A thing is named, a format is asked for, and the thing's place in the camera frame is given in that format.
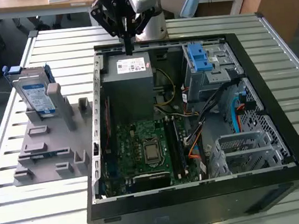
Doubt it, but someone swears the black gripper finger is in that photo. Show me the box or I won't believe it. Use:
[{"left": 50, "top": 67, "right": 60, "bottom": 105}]
[
  {"left": 125, "top": 6, "right": 160, "bottom": 56},
  {"left": 89, "top": 0, "right": 131, "bottom": 60}
]

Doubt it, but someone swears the hard disk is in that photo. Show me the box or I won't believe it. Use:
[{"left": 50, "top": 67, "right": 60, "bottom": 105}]
[{"left": 2, "top": 61, "right": 60, "bottom": 123}]

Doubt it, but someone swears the metal disk bay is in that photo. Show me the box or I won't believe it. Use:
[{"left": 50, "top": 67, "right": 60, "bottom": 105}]
[{"left": 204, "top": 127, "right": 293, "bottom": 179}]

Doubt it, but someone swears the grey power supply unit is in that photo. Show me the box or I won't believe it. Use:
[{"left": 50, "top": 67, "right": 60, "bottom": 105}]
[{"left": 98, "top": 51, "right": 158, "bottom": 126}]

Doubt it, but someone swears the blue plastic drive latch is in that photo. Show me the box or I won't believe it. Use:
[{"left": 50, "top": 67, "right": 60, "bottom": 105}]
[{"left": 187, "top": 41, "right": 211, "bottom": 73}]

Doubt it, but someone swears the long wooden desk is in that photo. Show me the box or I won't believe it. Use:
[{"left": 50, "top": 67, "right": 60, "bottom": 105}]
[{"left": 0, "top": 0, "right": 252, "bottom": 40}]

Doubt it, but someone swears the metal optical drive cage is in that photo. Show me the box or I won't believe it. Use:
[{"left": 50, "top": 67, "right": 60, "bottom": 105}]
[{"left": 179, "top": 38, "right": 247, "bottom": 103}]

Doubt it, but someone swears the CPU socket with metal cover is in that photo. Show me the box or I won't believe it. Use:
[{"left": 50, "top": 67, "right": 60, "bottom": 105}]
[{"left": 140, "top": 136, "right": 165, "bottom": 170}]

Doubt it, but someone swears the green motherboard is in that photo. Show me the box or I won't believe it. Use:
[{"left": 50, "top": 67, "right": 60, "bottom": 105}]
[{"left": 97, "top": 113, "right": 209, "bottom": 197}]

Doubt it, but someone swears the black RAM slot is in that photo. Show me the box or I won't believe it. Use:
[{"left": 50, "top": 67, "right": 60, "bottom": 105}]
[
  {"left": 162, "top": 115, "right": 182, "bottom": 180},
  {"left": 168, "top": 115, "right": 186, "bottom": 178}
]

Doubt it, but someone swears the silver CPU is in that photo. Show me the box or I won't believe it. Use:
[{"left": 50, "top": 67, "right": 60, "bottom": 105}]
[{"left": 143, "top": 142, "right": 162, "bottom": 164}]

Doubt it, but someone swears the grey parts rack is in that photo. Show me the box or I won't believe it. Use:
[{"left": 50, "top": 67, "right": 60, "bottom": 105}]
[{"left": 4, "top": 79, "right": 101, "bottom": 187}]

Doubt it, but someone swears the black graphics card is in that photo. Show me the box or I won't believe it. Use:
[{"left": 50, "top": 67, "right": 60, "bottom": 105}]
[{"left": 131, "top": 170, "right": 173, "bottom": 192}]

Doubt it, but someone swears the RAM stick with blue label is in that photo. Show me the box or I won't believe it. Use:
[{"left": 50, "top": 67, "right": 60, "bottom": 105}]
[{"left": 19, "top": 150, "right": 60, "bottom": 161}]

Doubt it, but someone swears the black open PC case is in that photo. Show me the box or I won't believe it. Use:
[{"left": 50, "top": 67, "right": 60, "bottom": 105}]
[{"left": 68, "top": 23, "right": 299, "bottom": 224}]

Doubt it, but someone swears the yellow wire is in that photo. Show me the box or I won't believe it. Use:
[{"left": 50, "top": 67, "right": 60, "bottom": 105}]
[{"left": 149, "top": 65, "right": 178, "bottom": 108}]

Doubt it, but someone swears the thin red wire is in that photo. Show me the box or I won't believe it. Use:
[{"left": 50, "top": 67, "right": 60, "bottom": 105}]
[{"left": 98, "top": 96, "right": 116, "bottom": 154}]

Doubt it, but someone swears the black cable bundle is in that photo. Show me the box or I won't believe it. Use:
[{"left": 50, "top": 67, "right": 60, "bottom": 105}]
[{"left": 181, "top": 76, "right": 252, "bottom": 151}]

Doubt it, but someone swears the blue data wire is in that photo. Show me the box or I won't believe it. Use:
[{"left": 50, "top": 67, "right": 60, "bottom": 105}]
[{"left": 227, "top": 91, "right": 250, "bottom": 135}]

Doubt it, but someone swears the orange wire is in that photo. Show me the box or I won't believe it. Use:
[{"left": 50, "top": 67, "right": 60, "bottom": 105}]
[{"left": 187, "top": 140, "right": 207, "bottom": 164}]

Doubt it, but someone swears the power wire with black plug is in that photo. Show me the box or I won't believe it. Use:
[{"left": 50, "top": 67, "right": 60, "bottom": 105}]
[{"left": 237, "top": 90, "right": 267, "bottom": 117}]

